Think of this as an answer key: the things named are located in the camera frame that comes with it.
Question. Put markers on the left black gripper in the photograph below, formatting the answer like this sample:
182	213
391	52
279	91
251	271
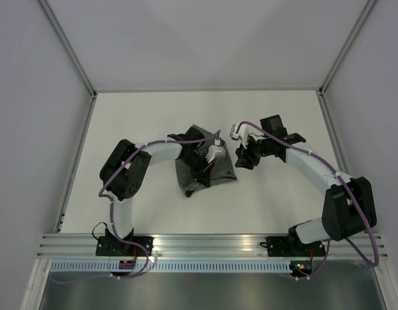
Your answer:
204	172

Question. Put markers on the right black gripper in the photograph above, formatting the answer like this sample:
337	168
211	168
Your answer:
243	155

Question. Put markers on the grey cloth napkin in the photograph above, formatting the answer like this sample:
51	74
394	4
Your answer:
222	172

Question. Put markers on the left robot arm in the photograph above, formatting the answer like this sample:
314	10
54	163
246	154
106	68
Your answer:
123	173

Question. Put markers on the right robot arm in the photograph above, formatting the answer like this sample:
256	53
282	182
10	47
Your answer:
348	207

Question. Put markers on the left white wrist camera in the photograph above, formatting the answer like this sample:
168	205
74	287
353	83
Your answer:
214	152

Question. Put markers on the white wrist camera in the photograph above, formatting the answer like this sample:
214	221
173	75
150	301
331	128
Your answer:
214	152
240	132

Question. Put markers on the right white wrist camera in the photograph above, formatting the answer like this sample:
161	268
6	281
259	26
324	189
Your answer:
240	132

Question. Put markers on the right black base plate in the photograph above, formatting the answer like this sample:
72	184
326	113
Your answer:
280	247

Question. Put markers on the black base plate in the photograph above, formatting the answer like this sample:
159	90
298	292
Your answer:
110	246
280	247

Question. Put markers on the white slotted cable duct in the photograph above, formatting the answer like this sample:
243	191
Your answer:
173	266

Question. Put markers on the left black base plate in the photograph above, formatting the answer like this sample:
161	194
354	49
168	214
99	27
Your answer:
110	246

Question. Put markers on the aluminium cage frame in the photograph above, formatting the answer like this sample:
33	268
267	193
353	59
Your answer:
158	67

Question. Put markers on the aluminium front rail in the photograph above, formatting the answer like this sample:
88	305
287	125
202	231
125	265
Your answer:
173	247

